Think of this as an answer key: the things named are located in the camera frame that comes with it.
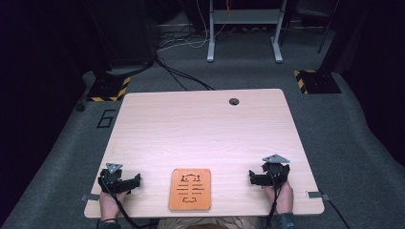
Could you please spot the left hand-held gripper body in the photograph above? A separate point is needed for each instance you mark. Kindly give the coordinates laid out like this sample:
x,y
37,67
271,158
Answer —
x,y
112,181

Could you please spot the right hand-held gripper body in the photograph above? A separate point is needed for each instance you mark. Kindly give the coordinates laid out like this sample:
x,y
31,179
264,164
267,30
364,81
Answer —
x,y
275,173

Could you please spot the person's left hand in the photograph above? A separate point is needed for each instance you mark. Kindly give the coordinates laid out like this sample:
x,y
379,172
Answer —
x,y
110,205

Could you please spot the person's right hand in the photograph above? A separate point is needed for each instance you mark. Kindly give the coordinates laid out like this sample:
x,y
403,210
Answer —
x,y
283,198

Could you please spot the orange wooden cutout board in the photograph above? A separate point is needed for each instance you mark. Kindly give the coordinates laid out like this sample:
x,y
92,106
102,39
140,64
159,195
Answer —
x,y
190,189

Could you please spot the person's lap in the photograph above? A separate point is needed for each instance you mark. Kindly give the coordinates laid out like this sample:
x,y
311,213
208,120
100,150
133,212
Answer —
x,y
210,223

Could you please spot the small black round object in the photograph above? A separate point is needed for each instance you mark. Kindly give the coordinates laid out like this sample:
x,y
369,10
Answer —
x,y
80,107

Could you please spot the black striped stand base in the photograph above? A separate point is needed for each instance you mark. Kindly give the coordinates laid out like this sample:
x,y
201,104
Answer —
x,y
318,82
108,88

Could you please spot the black cabinet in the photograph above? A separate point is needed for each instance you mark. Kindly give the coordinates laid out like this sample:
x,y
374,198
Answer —
x,y
122,31

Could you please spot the white metal desk frame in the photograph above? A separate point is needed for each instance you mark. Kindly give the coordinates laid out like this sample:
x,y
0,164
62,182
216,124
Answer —
x,y
245,16

